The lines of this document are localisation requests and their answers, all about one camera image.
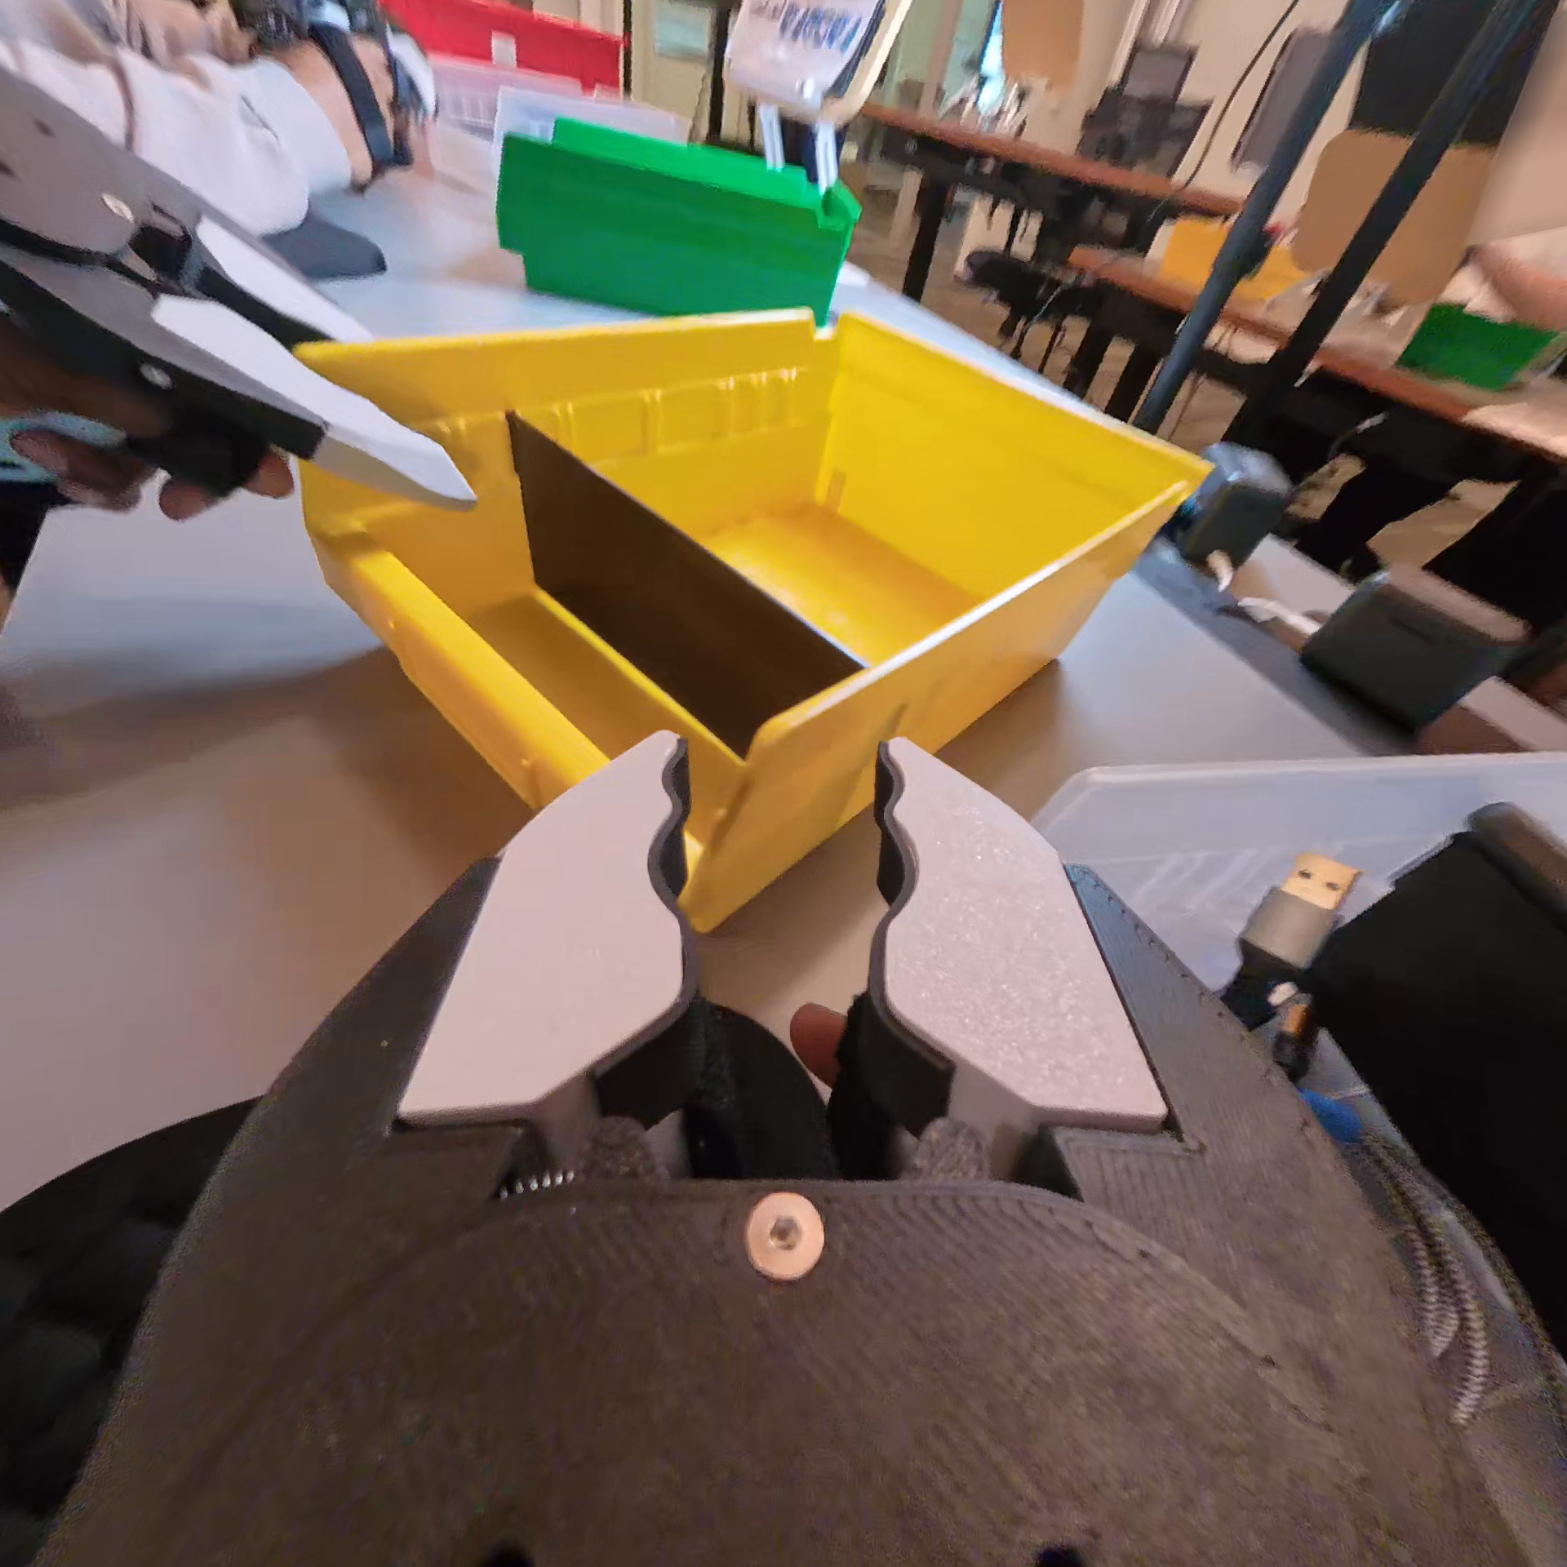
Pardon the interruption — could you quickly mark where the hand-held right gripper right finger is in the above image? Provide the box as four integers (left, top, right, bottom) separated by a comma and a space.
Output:
862, 738, 1174, 1135

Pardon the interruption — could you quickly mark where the grey braided usb cable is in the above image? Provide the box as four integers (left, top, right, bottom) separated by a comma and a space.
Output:
1225, 851, 1499, 1428

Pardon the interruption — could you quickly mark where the black charging case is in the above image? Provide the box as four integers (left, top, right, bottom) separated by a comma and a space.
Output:
1298, 575, 1533, 736

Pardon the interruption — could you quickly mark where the green plastic bin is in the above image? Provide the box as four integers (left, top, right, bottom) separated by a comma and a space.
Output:
495, 116, 862, 333

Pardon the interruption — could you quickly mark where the small clear plastic bin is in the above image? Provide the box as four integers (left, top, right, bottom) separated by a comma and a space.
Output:
1034, 753, 1567, 1226

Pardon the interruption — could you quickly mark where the printed instruction poster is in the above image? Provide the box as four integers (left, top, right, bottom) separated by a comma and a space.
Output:
722, 0, 915, 124

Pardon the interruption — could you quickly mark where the yellow plastic bin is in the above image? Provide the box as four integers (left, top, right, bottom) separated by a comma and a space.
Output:
294, 305, 1215, 932

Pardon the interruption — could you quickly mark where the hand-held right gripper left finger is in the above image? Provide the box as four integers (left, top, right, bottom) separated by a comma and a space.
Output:
395, 731, 702, 1131

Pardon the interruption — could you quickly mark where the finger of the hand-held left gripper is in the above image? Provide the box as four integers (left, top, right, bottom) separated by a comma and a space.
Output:
193, 217, 378, 349
149, 291, 482, 513

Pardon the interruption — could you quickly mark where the person's left hand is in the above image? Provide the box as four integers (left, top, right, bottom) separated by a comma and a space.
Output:
0, 312, 299, 524

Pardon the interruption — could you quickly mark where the black divider panel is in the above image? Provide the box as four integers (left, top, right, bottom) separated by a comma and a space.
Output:
1310, 844, 1567, 1146
505, 412, 869, 754

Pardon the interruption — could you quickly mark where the person's right hand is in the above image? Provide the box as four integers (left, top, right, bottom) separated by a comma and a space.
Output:
789, 1004, 849, 1087

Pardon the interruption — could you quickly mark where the red plastic bin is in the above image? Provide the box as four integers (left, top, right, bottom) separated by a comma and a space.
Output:
379, 0, 627, 93

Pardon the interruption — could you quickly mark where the green box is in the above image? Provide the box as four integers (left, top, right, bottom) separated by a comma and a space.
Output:
1396, 299, 1566, 394

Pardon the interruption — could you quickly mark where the black quilted pad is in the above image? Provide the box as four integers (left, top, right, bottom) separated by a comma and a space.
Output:
0, 1095, 262, 1567

